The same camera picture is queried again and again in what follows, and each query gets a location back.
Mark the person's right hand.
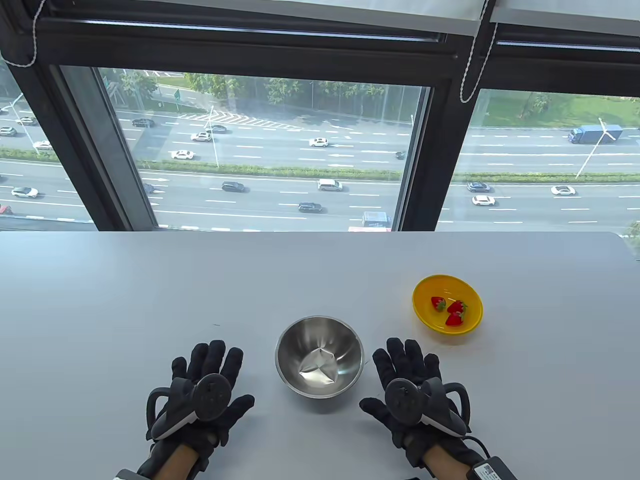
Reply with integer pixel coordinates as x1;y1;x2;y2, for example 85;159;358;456
359;338;469;467

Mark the person's right forearm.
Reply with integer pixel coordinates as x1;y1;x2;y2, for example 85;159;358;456
405;442;488;480

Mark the black right hand controller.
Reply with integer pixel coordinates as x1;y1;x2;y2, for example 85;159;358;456
384;377;472;435

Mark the person's left forearm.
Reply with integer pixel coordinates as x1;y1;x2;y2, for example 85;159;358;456
136;442;212;480

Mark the black window frame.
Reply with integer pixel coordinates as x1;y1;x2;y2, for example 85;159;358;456
0;0;640;233

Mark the yellow plastic bowl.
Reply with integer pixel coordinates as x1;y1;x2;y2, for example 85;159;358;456
412;274;484;336

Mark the black cable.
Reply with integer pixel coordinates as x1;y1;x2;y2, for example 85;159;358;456
459;435;495;460

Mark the black left hand controller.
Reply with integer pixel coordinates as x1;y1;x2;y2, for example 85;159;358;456
146;373;234;441

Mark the wide white roller blind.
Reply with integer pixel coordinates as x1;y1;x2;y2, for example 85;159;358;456
42;0;493;37

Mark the stainless steel mixing bowl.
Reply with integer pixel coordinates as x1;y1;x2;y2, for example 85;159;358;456
274;315;365;399

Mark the narrow white roller blind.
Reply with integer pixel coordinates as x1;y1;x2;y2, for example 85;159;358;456
489;0;640;36

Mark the white beaded blind cord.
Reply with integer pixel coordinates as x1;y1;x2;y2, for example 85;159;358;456
0;0;48;68
459;0;499;104

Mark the black hand controller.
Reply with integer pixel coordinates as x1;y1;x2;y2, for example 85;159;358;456
384;377;472;435
146;373;234;441

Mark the person's left hand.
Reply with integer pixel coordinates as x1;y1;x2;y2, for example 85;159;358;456
137;340;256;469

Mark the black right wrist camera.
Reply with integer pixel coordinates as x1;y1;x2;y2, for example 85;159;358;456
466;456;521;480

